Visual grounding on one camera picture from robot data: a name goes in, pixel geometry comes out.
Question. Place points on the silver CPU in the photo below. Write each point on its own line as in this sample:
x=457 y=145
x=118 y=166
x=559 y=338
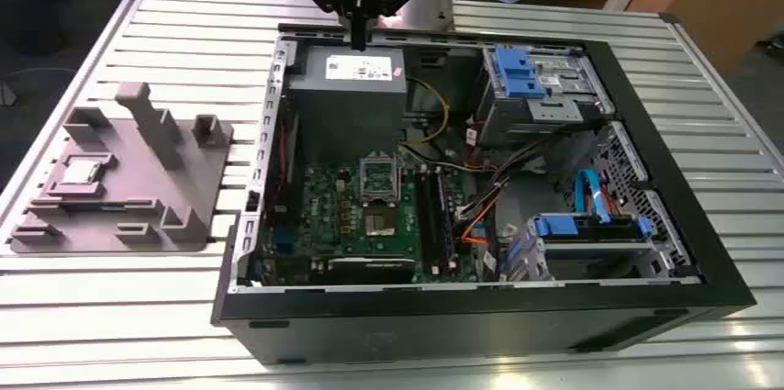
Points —
x=81 y=173

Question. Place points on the CPU socket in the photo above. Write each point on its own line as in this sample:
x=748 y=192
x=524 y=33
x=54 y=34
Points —
x=381 y=222

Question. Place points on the grey power supply unit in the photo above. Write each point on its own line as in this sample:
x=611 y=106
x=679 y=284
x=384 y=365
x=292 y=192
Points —
x=344 y=105

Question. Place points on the blue plastic bay clip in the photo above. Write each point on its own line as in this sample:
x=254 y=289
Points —
x=517 y=73

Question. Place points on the tall metal drive cage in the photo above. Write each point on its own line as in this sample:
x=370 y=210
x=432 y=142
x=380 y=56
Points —
x=552 y=110

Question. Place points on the green motherboard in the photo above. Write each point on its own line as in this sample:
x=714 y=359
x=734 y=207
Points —
x=325 y=206

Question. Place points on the black RAM slot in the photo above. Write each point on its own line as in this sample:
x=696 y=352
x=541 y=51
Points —
x=438 y=215
x=426 y=215
x=433 y=215

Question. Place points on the blue RAM stick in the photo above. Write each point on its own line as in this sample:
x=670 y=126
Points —
x=448 y=220

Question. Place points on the grey parts rack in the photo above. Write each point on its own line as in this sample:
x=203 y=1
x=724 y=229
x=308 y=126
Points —
x=141 y=206

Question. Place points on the hard disk in blue carrier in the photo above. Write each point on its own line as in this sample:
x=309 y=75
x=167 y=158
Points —
x=555 y=227

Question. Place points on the blue board connector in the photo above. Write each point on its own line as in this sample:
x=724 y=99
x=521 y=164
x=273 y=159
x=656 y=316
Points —
x=285 y=241

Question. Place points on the black graphics card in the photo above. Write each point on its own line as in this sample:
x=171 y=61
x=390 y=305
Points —
x=368 y=268

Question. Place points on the low metal disk bay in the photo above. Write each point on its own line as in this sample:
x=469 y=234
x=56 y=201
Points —
x=595 y=257

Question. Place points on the black PC case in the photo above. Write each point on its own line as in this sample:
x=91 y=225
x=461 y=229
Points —
x=429 y=330

